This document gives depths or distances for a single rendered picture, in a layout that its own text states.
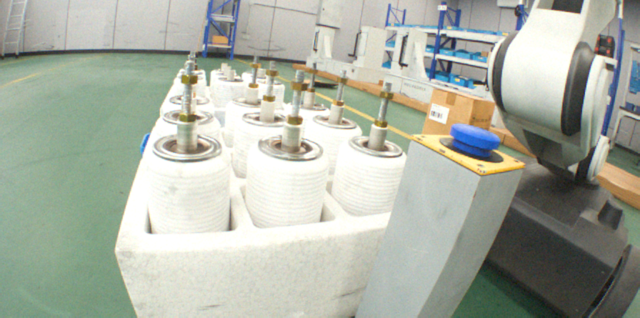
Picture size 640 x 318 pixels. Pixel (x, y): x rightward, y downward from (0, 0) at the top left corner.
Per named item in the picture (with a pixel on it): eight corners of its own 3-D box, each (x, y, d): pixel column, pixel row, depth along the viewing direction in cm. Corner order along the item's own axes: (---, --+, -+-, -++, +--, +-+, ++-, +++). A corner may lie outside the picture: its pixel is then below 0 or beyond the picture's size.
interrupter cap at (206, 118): (156, 116, 37) (156, 111, 37) (200, 111, 43) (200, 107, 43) (173, 130, 33) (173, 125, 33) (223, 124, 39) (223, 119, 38)
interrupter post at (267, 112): (255, 121, 43) (257, 99, 42) (266, 118, 45) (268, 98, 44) (266, 125, 42) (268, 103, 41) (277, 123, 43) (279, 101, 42)
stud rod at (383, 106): (382, 138, 38) (393, 82, 36) (379, 138, 37) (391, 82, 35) (376, 136, 38) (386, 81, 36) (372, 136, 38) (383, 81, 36)
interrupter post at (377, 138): (385, 149, 39) (390, 126, 38) (381, 153, 37) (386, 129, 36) (368, 145, 40) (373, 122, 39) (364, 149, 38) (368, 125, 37)
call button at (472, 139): (464, 146, 23) (471, 123, 22) (501, 164, 19) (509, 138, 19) (435, 146, 21) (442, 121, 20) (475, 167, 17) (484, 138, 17)
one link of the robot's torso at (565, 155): (551, 121, 65) (498, 16, 39) (609, 144, 48) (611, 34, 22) (531, 169, 67) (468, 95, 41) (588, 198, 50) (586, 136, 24)
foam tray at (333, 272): (311, 194, 75) (321, 128, 70) (400, 300, 42) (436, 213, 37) (158, 200, 58) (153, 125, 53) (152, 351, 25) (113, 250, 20)
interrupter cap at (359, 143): (405, 149, 40) (406, 145, 40) (397, 165, 34) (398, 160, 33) (356, 136, 43) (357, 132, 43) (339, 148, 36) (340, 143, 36)
